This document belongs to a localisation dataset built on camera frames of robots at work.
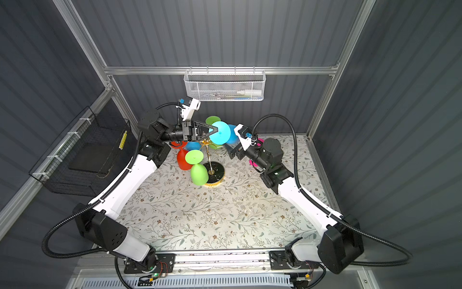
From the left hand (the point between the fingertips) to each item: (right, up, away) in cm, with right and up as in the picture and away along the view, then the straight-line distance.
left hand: (218, 132), depth 57 cm
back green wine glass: (-6, +9, +30) cm, 32 cm away
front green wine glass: (-10, -16, +21) cm, 28 cm away
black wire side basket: (-56, -9, +19) cm, 60 cm away
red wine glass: (-20, -8, +26) cm, 33 cm away
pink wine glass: (+15, -12, +51) cm, 55 cm away
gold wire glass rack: (-5, -17, +44) cm, 48 cm away
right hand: (+5, +1, +11) cm, 13 cm away
